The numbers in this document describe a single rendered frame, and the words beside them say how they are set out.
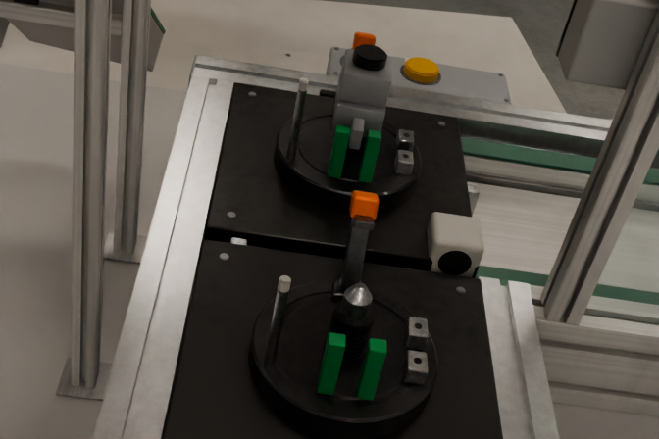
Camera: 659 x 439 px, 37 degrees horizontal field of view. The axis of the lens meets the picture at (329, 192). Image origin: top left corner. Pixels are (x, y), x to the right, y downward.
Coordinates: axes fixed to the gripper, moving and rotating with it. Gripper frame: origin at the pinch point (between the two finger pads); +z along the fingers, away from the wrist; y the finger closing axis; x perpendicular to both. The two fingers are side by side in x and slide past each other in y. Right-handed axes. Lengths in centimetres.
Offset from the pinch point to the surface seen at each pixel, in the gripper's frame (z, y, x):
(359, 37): 3.3, -0.5, 11.8
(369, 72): 7.7, 0.3, 4.3
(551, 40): -58, 84, 252
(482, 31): -11, 22, 63
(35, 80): 9, -36, 37
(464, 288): 25.1, 10.7, 1.5
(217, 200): 20.7, -11.2, 6.6
